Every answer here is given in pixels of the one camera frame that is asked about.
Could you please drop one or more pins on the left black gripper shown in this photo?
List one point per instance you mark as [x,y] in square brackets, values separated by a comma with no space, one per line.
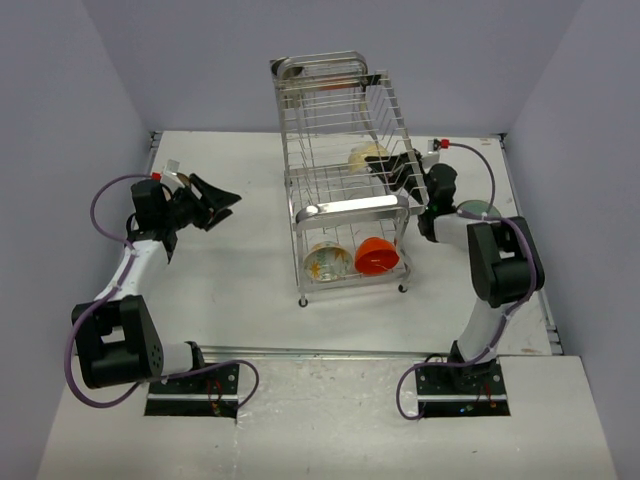
[213,197]

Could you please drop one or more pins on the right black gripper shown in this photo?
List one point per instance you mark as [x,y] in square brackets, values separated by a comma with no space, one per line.
[395,168]

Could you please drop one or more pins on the yellow blue patterned bowl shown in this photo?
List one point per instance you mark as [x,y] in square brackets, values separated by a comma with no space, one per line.
[357,160]

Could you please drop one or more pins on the white bowl orange star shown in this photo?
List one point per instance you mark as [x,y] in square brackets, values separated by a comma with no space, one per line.
[327,261]

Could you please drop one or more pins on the brown ribbed bowl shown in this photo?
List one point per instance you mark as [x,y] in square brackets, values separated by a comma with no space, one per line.
[183,179]

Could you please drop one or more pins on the mint green floral bowl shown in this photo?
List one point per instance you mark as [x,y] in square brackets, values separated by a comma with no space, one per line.
[478,209]

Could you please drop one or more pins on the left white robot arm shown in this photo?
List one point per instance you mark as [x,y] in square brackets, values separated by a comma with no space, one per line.
[113,336]

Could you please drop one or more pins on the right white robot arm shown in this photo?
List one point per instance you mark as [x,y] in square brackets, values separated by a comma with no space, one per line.
[505,267]

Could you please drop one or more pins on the steel cutlery holder cup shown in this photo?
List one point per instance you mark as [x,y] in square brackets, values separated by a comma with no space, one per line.
[284,100]

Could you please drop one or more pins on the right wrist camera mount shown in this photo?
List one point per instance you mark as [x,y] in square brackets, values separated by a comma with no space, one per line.
[435,146]

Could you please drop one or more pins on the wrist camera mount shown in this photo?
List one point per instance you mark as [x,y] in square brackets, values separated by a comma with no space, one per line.
[169,172]
[435,146]

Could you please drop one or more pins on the steel wire dish rack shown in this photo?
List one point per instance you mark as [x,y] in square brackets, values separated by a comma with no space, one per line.
[341,103]

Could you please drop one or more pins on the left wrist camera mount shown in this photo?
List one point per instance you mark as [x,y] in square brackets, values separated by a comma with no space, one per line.
[169,172]

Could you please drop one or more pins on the aluminium table rail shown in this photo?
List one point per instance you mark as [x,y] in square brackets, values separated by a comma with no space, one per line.
[255,352]

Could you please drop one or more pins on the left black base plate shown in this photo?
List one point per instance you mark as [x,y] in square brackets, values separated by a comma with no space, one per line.
[211,395]

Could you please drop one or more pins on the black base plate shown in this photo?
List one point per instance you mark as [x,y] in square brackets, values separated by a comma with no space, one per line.
[445,392]
[211,395]

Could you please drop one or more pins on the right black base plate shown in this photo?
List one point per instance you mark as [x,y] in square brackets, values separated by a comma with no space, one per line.
[445,392]

